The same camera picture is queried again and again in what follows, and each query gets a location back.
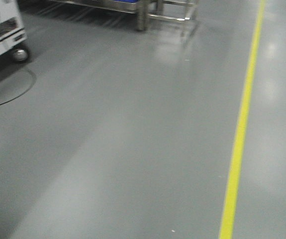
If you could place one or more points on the white wheeled cart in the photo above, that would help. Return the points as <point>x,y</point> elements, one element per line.
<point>12,32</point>

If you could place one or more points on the steel frame rack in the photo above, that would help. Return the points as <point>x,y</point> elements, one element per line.
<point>144,9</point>

